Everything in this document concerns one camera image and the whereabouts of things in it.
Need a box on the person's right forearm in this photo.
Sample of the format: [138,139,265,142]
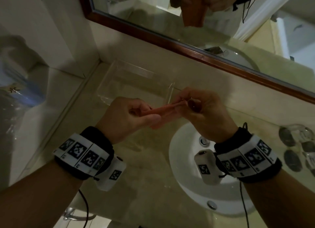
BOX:
[242,168,315,228]

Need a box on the clear plastic bag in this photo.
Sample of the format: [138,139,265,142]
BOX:
[0,35,49,147]

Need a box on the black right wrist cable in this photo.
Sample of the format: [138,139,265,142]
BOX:
[239,181,251,228]

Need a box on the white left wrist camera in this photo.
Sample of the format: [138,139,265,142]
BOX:
[94,157,127,192]

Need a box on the person's left forearm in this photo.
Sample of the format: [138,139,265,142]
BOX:
[0,160,84,228]

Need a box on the black marker-tagged right wristband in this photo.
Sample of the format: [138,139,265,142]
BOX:
[214,123,283,183]

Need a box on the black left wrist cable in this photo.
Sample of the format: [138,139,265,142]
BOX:
[78,189,89,228]

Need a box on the wood-framed wall mirror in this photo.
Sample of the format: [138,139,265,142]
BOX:
[76,0,315,105]

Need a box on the clear drinking glass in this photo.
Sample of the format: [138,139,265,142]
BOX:
[279,124,315,148]
[301,140,315,177]
[283,149,304,173]

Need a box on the person's right hand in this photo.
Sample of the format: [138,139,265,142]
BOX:
[172,88,238,145]

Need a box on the black marker-tagged left wristband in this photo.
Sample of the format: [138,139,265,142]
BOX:
[53,126,115,181]

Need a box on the person's left hand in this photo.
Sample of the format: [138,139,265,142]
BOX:
[95,97,162,145]

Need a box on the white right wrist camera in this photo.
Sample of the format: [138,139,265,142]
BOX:
[194,149,222,186]

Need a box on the black marker-tagged wristband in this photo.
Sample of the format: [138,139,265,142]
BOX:
[214,123,283,183]
[53,126,115,181]

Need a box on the orange soft strip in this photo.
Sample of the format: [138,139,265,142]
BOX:
[141,100,189,121]

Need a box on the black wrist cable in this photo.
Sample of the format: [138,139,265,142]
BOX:
[78,189,89,228]
[239,181,251,228]

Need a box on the clear acrylic tray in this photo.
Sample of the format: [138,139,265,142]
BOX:
[95,60,176,108]

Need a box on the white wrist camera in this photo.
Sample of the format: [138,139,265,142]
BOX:
[94,157,127,192]
[194,149,222,186]

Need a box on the white round sink basin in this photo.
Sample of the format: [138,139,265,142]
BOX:
[168,122,257,216]

